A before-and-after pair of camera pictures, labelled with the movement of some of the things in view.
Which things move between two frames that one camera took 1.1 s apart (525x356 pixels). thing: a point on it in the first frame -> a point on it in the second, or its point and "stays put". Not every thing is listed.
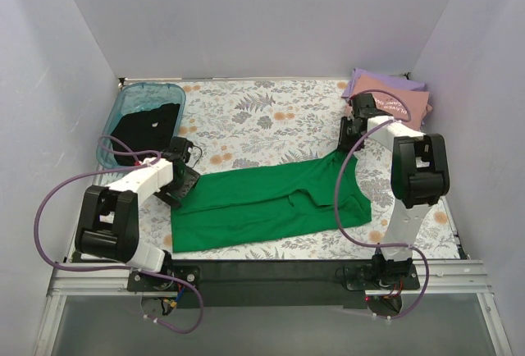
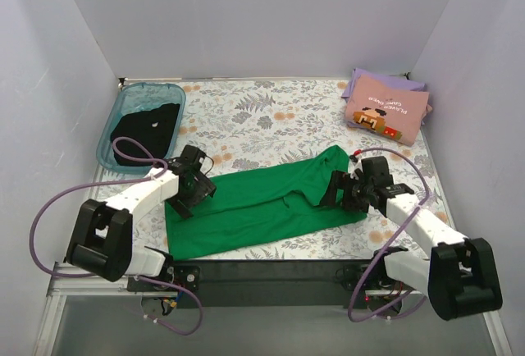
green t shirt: [271, 203] stays put
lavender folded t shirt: [358, 71] stays put
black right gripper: [349, 136] -> [342, 188]
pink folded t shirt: [417, 101] stays put
